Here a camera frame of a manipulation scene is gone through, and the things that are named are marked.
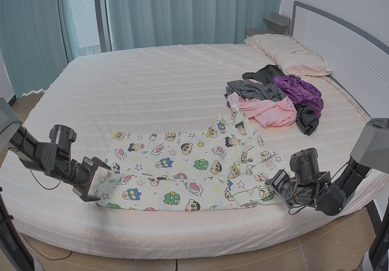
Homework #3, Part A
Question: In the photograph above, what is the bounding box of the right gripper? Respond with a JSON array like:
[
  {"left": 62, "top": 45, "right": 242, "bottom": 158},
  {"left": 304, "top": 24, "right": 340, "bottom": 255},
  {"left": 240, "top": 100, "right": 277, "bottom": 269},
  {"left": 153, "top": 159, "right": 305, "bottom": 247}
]
[{"left": 265, "top": 169, "right": 300, "bottom": 204}]

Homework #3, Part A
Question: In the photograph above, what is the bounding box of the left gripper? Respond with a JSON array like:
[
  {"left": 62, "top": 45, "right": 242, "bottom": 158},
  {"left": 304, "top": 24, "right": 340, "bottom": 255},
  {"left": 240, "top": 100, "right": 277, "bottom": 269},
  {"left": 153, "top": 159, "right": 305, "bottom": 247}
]
[{"left": 67, "top": 156, "right": 112, "bottom": 204}]

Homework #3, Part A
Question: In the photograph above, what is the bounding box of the white printed pyjama top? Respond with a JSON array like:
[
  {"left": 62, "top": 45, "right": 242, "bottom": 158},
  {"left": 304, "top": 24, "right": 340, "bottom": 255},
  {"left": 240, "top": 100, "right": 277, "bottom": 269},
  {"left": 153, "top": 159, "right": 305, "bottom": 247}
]
[{"left": 96, "top": 105, "right": 284, "bottom": 212}]

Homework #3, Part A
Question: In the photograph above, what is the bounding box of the bed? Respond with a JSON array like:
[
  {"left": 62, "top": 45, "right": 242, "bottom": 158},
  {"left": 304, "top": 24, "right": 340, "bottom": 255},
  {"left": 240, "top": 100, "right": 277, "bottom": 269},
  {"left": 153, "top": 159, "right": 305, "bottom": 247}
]
[{"left": 0, "top": 1, "right": 389, "bottom": 259}]

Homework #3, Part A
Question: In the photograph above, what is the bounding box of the black garment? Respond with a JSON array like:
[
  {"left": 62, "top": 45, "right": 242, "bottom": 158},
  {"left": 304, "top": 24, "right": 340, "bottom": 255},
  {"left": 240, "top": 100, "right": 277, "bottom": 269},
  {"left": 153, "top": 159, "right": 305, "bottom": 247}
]
[
  {"left": 295, "top": 103, "right": 320, "bottom": 136},
  {"left": 242, "top": 64, "right": 286, "bottom": 85}
]

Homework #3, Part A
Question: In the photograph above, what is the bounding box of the pink garment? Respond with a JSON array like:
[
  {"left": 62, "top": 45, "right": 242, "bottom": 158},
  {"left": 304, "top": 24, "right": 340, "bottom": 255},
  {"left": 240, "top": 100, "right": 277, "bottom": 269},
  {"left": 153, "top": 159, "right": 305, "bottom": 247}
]
[{"left": 228, "top": 93, "right": 297, "bottom": 128}]

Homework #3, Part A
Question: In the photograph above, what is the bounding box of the purple garment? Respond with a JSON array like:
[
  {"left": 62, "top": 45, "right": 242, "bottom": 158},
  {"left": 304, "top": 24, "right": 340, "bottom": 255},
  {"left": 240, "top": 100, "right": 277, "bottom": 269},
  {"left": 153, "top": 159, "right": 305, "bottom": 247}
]
[{"left": 273, "top": 75, "right": 323, "bottom": 118}]

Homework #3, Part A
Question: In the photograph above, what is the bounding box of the grey garment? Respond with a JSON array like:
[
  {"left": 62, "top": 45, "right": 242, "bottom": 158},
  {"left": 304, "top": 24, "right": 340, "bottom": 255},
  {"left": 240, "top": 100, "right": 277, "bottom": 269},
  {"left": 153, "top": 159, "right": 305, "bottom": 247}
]
[{"left": 225, "top": 79, "right": 289, "bottom": 109}]

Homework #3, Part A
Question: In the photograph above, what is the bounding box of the cream pillow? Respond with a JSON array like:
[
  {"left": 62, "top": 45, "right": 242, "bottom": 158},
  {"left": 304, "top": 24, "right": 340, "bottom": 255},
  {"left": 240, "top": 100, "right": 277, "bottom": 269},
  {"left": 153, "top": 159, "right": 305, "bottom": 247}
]
[{"left": 243, "top": 33, "right": 333, "bottom": 77}]

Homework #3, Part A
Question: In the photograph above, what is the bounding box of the grey bedside table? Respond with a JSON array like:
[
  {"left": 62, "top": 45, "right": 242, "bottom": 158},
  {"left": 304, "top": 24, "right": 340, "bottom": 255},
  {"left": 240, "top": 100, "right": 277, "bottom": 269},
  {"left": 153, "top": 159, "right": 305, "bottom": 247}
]
[{"left": 246, "top": 12, "right": 291, "bottom": 39}]

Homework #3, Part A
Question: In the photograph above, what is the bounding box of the blue-green curtain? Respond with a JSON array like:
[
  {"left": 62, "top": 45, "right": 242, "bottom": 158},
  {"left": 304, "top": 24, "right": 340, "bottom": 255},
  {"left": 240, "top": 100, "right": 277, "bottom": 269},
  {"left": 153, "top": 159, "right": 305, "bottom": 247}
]
[
  {"left": 105, "top": 0, "right": 283, "bottom": 51},
  {"left": 0, "top": 0, "right": 70, "bottom": 98}
]

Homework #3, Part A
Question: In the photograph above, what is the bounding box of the window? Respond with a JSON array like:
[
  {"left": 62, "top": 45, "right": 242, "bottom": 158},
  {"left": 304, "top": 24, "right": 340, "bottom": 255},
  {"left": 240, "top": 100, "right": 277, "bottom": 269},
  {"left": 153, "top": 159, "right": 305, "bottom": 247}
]
[{"left": 57, "top": 0, "right": 113, "bottom": 57}]

